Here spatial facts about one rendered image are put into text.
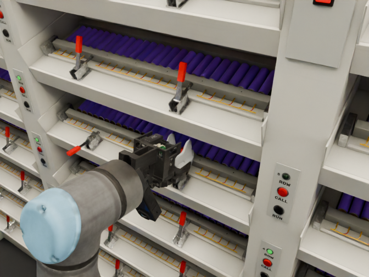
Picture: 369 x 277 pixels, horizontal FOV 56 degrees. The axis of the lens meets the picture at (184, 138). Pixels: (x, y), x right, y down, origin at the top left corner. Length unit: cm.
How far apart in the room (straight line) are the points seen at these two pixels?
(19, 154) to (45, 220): 83
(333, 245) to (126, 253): 65
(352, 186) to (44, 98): 75
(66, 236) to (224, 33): 36
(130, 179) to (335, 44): 34
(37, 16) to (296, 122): 65
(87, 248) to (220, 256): 44
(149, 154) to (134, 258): 59
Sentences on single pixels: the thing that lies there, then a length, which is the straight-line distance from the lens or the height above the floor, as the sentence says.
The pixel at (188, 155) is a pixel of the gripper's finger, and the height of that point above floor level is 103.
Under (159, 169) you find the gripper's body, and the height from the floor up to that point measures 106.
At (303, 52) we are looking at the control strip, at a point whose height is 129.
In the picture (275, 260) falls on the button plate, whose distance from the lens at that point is 74.
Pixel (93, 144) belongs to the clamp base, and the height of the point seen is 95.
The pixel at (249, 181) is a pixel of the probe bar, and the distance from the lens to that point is 73.
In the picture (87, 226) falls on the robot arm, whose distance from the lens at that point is 50.
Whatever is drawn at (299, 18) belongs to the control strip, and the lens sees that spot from 49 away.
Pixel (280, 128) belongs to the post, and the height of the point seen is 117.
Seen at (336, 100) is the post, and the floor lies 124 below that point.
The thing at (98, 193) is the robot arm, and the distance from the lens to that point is 51.
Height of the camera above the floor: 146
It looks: 34 degrees down
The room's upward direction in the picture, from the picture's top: straight up
